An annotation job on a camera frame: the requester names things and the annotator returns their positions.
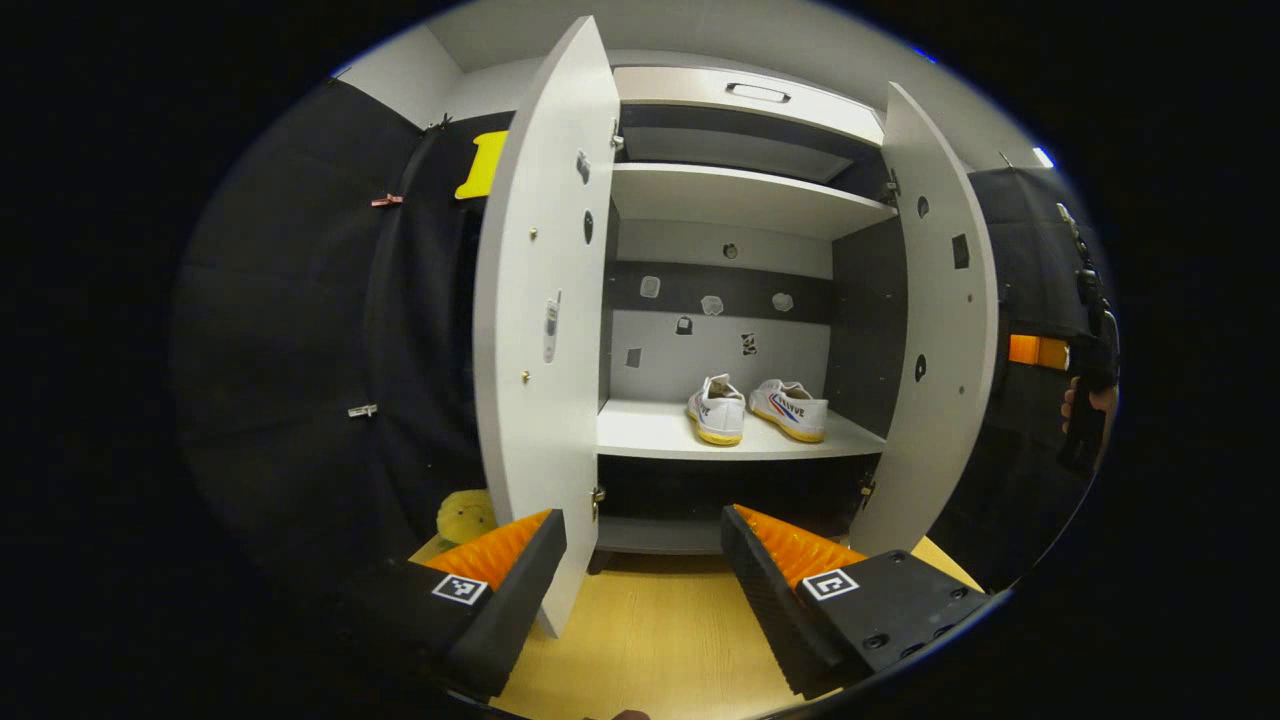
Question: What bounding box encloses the white canvas shoe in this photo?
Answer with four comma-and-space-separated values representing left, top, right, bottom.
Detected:
686, 373, 747, 447
748, 378, 830, 444

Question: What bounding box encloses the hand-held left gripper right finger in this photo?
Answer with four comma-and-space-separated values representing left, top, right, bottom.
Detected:
720, 503, 991, 699

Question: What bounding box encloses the black backdrop cloth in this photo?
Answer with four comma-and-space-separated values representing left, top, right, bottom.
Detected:
170, 78, 1111, 591

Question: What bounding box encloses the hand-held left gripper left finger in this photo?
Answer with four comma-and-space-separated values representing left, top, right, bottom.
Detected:
345, 508, 568, 701

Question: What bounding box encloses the yellow plush toy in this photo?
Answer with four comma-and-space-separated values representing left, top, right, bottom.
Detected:
436, 488, 499, 546

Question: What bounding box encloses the white cabinet door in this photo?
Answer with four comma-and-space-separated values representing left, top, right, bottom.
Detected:
472, 15, 623, 639
848, 82, 1001, 559

